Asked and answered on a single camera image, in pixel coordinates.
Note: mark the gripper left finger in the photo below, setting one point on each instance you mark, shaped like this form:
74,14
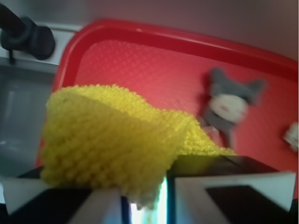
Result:
29,200

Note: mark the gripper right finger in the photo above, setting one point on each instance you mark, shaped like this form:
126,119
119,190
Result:
229,190

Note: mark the yellow terry cloth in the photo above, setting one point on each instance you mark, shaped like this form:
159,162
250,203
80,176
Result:
105,136

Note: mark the grey plush mouse toy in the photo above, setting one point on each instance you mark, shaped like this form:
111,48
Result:
229,103

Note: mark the crumpled white paper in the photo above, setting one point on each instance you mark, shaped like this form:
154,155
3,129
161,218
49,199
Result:
291,136

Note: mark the grey plastic sink basin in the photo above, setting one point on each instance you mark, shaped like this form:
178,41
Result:
25,87

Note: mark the red plastic tray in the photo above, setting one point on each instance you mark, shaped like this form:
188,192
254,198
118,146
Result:
170,69

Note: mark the dark grey faucet handle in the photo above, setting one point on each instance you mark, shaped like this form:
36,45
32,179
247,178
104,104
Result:
22,34

